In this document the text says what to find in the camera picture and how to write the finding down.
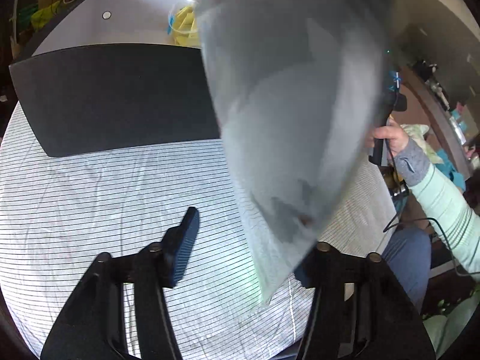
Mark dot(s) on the green white printed plastic bag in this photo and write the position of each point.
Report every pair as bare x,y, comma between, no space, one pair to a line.
296,85

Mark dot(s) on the clear plastic tub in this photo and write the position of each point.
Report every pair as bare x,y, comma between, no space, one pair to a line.
178,4

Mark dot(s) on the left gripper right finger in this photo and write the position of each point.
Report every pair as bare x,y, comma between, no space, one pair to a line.
359,310

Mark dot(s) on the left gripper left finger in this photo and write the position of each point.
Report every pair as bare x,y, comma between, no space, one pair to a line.
91,325

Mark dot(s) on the black open storage box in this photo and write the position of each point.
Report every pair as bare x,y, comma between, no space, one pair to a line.
107,74

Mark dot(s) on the yellow descaler packet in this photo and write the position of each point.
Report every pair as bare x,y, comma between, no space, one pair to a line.
184,28

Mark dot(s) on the person's right forearm sleeve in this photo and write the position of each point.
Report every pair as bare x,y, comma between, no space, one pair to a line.
454,221

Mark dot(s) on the person's right hand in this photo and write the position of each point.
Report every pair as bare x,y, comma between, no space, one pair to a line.
393,133

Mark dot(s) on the white striped tablecloth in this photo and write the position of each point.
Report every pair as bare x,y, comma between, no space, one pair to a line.
58,214

